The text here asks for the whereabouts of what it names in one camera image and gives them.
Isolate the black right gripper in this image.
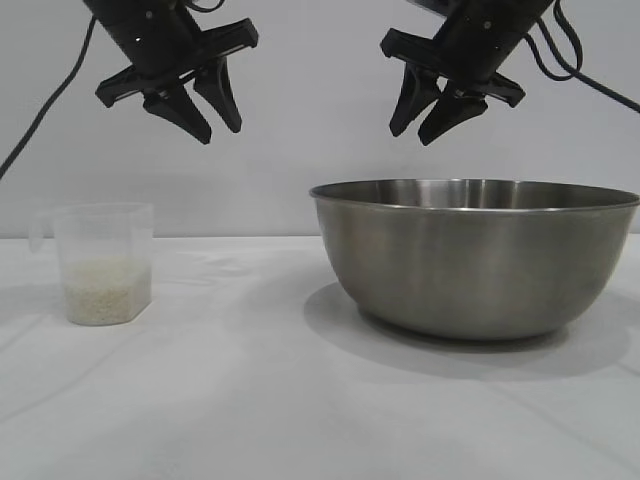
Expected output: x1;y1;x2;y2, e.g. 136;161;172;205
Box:
379;0;556;147

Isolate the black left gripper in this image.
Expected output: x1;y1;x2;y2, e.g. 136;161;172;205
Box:
82;0;260;147

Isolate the clear plastic measuring cup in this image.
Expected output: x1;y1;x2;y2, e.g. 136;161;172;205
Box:
27;202;155;327

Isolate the stainless steel mixing bowl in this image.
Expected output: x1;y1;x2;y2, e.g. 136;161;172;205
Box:
308;178;640;342

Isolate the white uncooked rice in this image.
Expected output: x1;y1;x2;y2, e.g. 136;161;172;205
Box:
64;254;153;325

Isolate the white tablecloth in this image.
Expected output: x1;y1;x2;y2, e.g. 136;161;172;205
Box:
0;234;640;480

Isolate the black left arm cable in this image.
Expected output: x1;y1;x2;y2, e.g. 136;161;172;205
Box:
0;12;99;179

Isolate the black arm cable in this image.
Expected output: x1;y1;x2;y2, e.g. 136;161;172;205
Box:
0;12;99;179
522;0;640;114

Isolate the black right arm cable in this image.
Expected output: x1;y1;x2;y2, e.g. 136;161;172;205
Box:
522;0;640;114

